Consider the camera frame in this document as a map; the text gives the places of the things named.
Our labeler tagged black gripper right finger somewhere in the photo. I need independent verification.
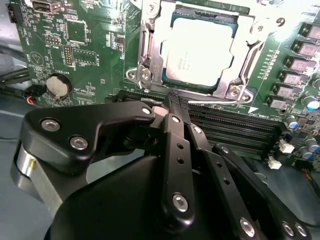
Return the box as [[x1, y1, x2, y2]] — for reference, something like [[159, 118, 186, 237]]
[[179, 98, 313, 240]]

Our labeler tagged silver CPU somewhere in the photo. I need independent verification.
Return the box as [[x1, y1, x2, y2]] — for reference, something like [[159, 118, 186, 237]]
[[161, 7, 238, 89]]

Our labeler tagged wire locking lever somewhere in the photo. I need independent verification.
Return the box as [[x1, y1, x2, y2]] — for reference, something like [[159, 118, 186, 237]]
[[140, 97, 242, 105]]

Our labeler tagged metal socket cover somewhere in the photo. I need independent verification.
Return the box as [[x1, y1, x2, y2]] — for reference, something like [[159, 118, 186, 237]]
[[138, 0, 266, 98]]

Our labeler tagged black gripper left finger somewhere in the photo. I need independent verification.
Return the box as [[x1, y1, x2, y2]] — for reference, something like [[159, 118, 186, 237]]
[[21, 91, 195, 227]]

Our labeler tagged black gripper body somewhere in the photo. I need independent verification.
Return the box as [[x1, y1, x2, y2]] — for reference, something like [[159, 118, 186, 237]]
[[43, 126, 235, 240]]

